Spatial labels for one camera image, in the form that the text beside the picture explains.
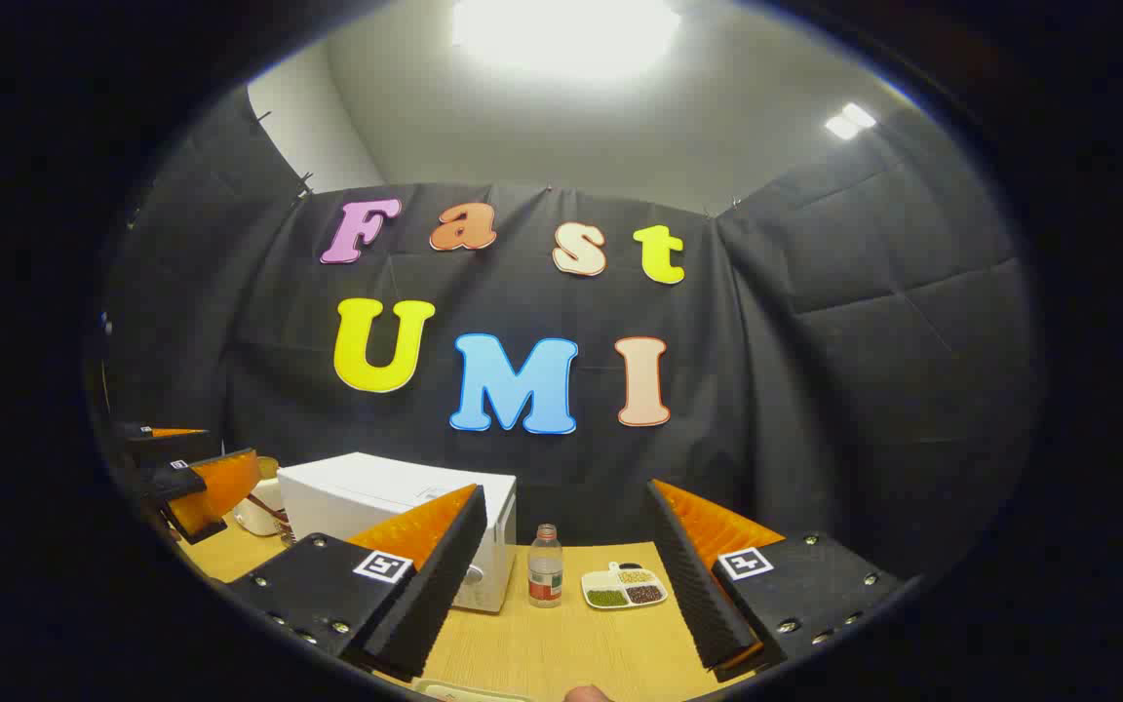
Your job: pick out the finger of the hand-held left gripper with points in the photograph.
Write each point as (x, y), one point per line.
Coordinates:
(172, 481)
(167, 447)

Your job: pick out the pale green rectangular tray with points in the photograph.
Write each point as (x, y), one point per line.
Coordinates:
(469, 693)

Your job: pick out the brown toast slices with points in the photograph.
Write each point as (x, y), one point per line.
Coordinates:
(269, 467)

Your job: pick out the white divided dish of beans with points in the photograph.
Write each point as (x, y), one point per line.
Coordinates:
(625, 588)

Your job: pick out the small ceiling light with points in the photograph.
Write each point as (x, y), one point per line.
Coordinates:
(849, 122)

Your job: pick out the white toaster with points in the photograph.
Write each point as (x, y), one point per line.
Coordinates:
(257, 512)

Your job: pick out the white microwave oven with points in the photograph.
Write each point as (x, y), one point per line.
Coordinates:
(357, 492)

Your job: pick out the clear plastic bottle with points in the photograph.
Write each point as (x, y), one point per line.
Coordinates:
(545, 570)

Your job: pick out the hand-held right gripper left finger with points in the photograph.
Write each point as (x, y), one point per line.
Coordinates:
(445, 561)

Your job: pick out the large ceiling light panel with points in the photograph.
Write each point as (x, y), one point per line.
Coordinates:
(566, 34)

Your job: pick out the black backdrop cloth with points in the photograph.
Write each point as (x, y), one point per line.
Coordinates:
(815, 370)

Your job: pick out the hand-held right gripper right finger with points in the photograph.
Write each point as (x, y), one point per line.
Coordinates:
(693, 575)

